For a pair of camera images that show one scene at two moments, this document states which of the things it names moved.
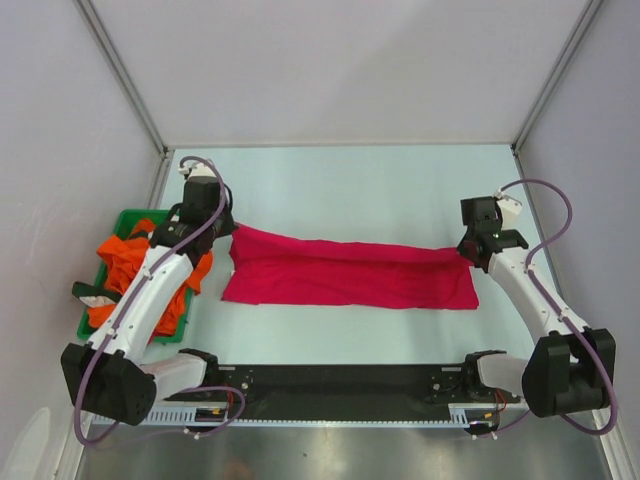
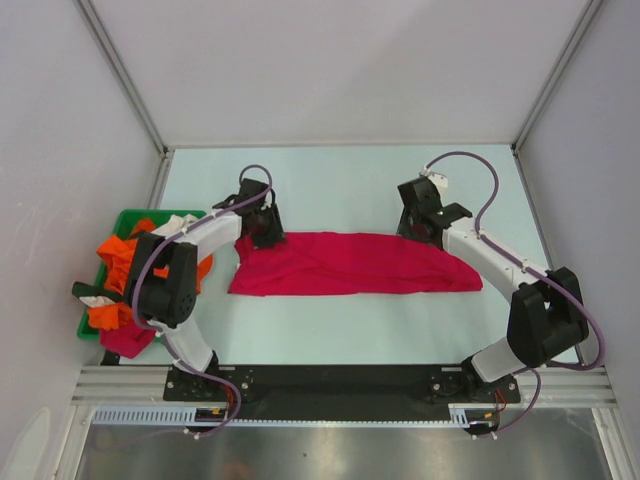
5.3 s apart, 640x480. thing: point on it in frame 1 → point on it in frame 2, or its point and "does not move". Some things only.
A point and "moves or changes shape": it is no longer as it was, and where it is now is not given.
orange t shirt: [123, 258] does not move
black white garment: [93, 295] does not move
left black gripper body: [226, 225] → [269, 228]
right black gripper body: [463, 248] → [407, 228]
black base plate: [348, 390] does not move
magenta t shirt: [268, 265] moves or changes shape
